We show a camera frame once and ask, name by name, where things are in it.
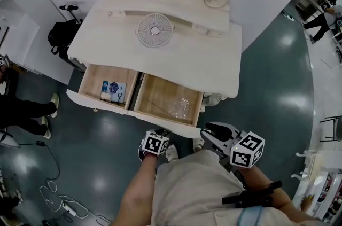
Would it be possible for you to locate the person's left white shoe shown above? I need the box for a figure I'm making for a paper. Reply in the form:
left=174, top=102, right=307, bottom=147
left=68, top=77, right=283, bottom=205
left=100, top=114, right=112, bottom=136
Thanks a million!
left=165, top=144, right=179, bottom=164

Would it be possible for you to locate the white round desk fan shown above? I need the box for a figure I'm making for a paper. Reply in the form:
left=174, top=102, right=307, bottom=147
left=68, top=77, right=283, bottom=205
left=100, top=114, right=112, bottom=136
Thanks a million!
left=134, top=13, right=175, bottom=48

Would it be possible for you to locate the person's beige clothing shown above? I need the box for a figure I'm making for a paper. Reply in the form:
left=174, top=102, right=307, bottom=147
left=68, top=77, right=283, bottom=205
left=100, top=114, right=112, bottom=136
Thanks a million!
left=151, top=151, right=329, bottom=226

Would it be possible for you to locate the person's right forearm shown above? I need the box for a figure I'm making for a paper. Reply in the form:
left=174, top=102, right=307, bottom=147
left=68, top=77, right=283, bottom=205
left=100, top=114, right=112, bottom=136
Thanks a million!
left=235, top=165, right=302, bottom=220

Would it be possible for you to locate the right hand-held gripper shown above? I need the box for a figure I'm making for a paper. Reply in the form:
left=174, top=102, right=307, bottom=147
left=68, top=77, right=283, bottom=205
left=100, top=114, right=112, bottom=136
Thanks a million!
left=200, top=122, right=266, bottom=174

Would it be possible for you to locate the black metal chair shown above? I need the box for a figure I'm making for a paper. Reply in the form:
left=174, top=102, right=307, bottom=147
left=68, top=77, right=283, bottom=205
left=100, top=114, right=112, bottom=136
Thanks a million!
left=319, top=115, right=342, bottom=143

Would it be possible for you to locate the white floor cable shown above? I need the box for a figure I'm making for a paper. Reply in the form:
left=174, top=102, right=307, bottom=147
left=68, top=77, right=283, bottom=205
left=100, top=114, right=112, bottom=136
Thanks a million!
left=39, top=181, right=89, bottom=220

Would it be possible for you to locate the black floor cable with adapter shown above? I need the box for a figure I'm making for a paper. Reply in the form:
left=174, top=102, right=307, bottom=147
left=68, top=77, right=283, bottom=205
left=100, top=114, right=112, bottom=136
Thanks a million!
left=20, top=141, right=61, bottom=180

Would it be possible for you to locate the small white wooden drawer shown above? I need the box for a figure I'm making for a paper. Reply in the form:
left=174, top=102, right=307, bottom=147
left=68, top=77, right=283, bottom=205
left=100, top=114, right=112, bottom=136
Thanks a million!
left=66, top=63, right=139, bottom=115

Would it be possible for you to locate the white ornate shelf unit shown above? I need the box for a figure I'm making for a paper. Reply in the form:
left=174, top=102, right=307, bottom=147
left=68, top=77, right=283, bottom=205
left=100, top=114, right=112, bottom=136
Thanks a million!
left=291, top=150, right=342, bottom=222

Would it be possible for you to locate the black forearm-mounted device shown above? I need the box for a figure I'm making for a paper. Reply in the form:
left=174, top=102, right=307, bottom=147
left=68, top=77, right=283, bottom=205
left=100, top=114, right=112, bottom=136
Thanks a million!
left=222, top=181, right=283, bottom=207

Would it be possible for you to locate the person's right white shoe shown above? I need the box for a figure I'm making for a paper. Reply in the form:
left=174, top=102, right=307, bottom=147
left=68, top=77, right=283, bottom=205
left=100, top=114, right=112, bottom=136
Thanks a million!
left=192, top=138, right=205, bottom=152

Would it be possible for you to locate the teal lanyard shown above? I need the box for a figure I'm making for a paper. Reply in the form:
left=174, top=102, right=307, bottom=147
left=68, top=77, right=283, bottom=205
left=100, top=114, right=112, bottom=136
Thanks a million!
left=239, top=206, right=264, bottom=226

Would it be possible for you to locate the black scooter handlebar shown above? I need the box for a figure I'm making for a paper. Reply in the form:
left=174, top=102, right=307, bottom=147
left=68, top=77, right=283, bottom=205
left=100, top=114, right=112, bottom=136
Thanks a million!
left=59, top=4, right=83, bottom=25

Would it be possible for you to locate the person's white shoe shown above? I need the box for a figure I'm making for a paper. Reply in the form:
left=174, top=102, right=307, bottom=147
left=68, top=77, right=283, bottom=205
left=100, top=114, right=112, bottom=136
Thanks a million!
left=165, top=144, right=179, bottom=164
left=192, top=138, right=205, bottom=152

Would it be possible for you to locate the large white wooden drawer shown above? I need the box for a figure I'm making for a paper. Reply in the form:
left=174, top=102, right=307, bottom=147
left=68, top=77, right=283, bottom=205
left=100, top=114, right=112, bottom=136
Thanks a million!
left=128, top=72, right=205, bottom=139

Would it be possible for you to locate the black cord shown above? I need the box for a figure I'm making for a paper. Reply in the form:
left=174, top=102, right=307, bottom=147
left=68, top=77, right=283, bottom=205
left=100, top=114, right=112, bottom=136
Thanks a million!
left=113, top=91, right=126, bottom=106

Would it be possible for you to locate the blue patterned pouch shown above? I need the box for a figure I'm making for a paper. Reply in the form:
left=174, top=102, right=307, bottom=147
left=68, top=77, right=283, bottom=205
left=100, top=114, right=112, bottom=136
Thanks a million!
left=101, top=80, right=127, bottom=95

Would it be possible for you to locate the person's left forearm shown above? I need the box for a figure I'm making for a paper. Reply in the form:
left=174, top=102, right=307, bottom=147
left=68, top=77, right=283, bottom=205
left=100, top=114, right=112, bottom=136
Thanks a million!
left=111, top=154, right=158, bottom=226

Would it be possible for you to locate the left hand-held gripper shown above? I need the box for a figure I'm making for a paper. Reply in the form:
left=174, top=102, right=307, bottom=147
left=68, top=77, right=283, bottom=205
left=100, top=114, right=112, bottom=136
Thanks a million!
left=138, top=128, right=171, bottom=163

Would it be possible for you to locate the white power strip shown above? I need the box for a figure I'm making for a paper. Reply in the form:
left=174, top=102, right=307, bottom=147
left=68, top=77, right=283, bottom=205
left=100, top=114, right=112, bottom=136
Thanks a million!
left=63, top=202, right=77, bottom=216

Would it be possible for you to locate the clear plastic bag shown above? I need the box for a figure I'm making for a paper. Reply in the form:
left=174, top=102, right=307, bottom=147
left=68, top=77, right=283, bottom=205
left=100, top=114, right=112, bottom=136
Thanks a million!
left=168, top=96, right=192, bottom=119

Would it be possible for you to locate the black backpack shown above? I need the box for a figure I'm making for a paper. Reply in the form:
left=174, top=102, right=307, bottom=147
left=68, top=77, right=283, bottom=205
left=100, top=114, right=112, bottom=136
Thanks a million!
left=48, top=19, right=86, bottom=71

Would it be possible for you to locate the white dressing table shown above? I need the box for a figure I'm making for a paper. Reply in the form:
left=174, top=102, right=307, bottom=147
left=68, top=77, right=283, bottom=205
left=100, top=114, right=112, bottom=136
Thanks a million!
left=66, top=0, right=243, bottom=113

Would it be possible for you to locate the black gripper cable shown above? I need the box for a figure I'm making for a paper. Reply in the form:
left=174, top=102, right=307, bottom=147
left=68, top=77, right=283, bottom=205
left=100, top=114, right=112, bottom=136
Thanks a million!
left=232, top=170, right=246, bottom=190

